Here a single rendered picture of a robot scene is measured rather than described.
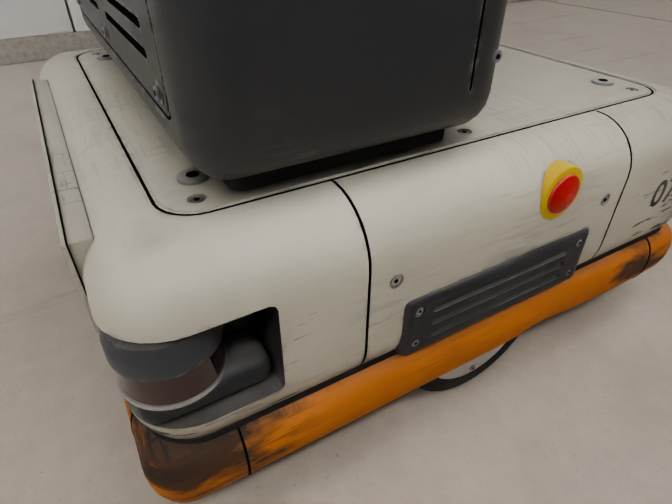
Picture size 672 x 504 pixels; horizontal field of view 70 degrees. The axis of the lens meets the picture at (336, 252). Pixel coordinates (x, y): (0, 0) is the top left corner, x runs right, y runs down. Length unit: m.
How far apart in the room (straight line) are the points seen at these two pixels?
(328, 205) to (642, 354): 0.48
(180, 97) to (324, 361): 0.21
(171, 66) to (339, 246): 0.15
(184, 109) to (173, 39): 0.04
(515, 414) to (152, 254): 0.42
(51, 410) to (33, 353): 0.10
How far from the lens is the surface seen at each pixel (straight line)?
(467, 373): 0.57
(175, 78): 0.30
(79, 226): 0.37
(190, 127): 0.30
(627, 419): 0.62
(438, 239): 0.37
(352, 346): 0.39
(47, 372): 0.67
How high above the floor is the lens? 0.44
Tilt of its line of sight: 36 degrees down
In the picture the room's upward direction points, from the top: straight up
